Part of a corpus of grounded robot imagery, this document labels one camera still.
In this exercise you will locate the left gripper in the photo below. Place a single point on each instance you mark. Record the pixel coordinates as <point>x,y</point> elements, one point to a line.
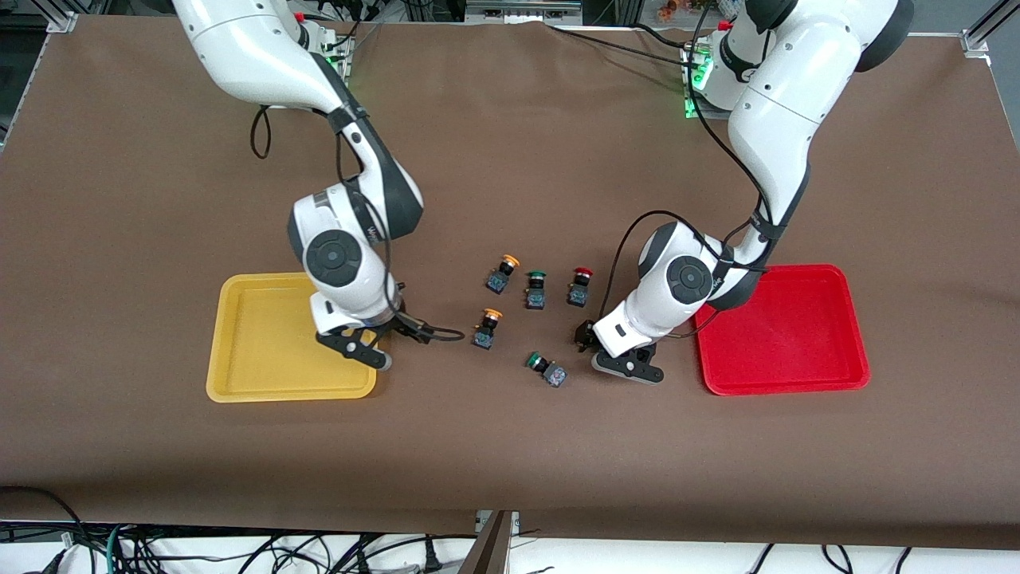
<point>584,336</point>

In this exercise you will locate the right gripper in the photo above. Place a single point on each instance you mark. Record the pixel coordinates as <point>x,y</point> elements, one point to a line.
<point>405,325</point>

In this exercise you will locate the red push button switch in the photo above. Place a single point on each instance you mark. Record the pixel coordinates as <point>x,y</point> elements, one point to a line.
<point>578,296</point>

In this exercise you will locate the yellow push button switch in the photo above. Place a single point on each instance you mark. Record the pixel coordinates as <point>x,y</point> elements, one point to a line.
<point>500,281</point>
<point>483,339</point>

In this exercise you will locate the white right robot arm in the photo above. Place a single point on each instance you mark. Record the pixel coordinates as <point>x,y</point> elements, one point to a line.
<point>239,56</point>

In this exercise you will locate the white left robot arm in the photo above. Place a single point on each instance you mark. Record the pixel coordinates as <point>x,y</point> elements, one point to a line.
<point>777,119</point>

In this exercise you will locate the brown table cloth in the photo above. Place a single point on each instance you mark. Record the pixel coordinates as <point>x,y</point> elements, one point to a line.
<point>510,446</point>

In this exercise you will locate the yellow plastic tray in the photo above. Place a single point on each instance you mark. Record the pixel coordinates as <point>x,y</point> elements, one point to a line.
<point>263,343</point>

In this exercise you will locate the red plastic tray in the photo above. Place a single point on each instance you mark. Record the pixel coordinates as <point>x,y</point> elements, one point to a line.
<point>781,335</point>

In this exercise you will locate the black power plug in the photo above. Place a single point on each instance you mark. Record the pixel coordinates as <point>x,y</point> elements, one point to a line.
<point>431,562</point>

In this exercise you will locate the grey background device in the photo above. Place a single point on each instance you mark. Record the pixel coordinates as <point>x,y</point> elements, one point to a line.
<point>522,9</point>

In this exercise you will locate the green push button switch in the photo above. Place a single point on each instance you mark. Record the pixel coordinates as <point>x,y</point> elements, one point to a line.
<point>554,375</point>
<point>535,299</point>

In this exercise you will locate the brown wooden post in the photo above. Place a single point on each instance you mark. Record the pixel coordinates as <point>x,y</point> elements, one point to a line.
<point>490,550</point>

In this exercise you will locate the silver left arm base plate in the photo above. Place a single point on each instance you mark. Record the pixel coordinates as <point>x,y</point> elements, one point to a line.
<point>705,113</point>

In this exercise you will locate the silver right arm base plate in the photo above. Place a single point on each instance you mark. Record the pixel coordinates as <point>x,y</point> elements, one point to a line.
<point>343,60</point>

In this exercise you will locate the aluminium frame profile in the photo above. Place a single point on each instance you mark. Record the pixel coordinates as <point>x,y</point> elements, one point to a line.
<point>62,22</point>
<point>976,40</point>

